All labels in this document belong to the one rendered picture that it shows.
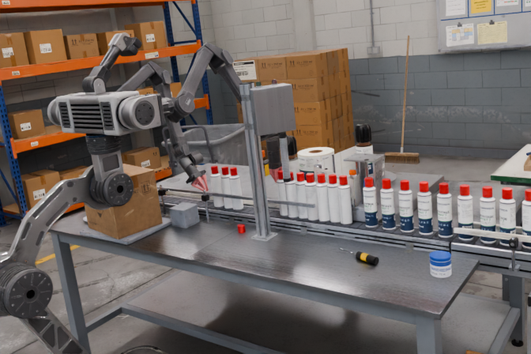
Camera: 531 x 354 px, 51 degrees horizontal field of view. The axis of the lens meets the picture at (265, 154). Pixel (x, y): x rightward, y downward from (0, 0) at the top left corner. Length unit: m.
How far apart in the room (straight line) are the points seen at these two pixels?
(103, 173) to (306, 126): 3.93
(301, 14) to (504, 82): 2.74
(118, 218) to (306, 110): 3.70
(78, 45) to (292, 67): 2.29
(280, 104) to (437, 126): 4.79
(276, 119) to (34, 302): 1.13
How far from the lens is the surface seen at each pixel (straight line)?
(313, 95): 5.90
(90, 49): 6.37
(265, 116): 2.24
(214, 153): 4.93
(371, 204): 2.24
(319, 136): 5.96
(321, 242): 2.31
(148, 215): 2.67
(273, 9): 7.94
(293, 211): 2.44
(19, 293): 2.16
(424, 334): 1.87
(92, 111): 2.26
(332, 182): 2.31
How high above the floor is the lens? 1.71
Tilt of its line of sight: 13 degrees down
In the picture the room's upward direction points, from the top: 6 degrees counter-clockwise
